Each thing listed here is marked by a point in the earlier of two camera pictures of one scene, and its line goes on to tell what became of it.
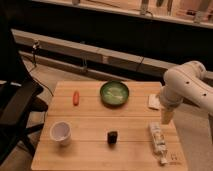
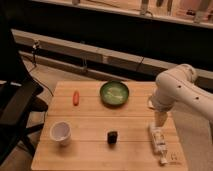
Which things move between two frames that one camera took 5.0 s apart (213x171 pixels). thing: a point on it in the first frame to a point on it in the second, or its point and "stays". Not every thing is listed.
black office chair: x=19 y=97 stays
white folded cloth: x=154 y=101 stays
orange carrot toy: x=76 y=98 stays
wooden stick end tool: x=167 y=116 to x=160 y=118
